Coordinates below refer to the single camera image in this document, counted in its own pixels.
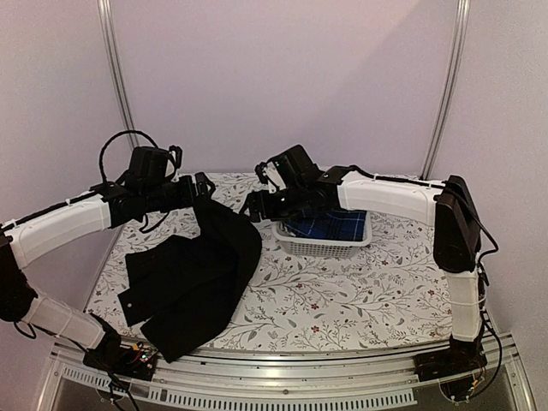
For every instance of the white plastic laundry basket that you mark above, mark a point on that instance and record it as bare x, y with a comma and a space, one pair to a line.
320, 248

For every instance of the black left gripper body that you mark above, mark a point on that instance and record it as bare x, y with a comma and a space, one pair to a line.
157, 199

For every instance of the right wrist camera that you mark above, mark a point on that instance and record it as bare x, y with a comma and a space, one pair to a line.
291, 168

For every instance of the left aluminium corner post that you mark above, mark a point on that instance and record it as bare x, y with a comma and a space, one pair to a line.
114, 62

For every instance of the aluminium front rail frame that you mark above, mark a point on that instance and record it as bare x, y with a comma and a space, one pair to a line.
217, 379

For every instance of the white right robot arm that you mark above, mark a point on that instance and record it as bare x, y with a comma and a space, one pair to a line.
445, 206

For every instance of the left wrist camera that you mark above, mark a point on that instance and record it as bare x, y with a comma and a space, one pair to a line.
151, 166

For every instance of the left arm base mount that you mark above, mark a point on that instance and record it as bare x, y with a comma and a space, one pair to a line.
135, 361

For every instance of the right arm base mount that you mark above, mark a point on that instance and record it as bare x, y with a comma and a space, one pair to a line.
463, 362

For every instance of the black long sleeve shirt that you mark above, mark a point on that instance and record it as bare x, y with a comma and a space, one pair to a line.
184, 292

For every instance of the right aluminium corner post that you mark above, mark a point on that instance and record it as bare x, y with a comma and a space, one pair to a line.
457, 46

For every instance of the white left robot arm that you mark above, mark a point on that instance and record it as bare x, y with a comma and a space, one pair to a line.
104, 206

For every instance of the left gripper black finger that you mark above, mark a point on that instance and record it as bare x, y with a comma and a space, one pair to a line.
203, 182
204, 198

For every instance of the floral white tablecloth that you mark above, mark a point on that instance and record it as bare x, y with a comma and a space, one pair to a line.
390, 294

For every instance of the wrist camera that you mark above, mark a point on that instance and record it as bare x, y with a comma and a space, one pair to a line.
151, 166
291, 168

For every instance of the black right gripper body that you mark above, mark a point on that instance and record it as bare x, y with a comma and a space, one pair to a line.
285, 207

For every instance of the blue plaid shirt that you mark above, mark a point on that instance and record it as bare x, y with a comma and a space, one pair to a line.
331, 225

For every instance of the aluminium corner post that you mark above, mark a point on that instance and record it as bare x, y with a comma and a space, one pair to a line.
457, 46
114, 62

